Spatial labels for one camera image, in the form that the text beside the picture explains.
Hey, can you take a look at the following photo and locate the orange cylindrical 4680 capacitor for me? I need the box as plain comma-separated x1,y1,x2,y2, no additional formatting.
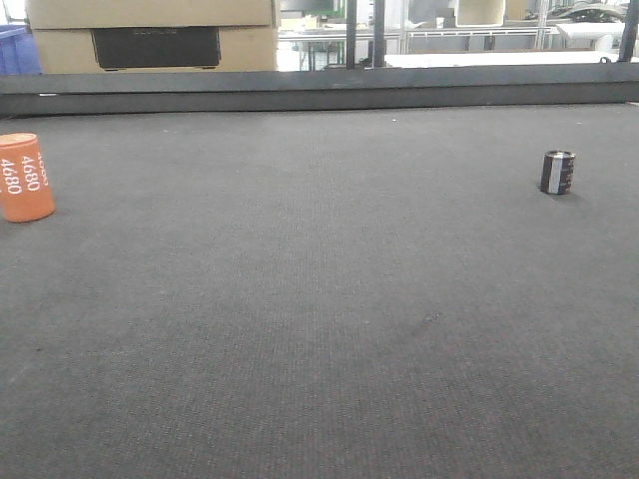
1,133,56,223

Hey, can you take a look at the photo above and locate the small dark cylindrical capacitor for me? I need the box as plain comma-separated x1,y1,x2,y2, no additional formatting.
540,150,576,196

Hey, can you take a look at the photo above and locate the black vertical post left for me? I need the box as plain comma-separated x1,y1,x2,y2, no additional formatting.
345,0,357,70

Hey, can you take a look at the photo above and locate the cardboard box with black panel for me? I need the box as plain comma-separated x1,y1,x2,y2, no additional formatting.
26,0,280,74

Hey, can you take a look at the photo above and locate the black slanted post right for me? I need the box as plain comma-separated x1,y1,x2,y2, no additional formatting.
617,0,639,63

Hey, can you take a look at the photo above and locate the blue plastic bin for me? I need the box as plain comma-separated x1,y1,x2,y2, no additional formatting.
0,24,42,75

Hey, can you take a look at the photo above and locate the dark metal shelf rail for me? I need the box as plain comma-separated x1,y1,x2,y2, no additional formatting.
1,63,638,118

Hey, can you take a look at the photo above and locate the black vertical post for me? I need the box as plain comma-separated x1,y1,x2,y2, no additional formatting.
371,0,385,68
345,0,357,70

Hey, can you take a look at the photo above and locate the black vertical post middle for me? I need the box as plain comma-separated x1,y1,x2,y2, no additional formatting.
371,0,385,68

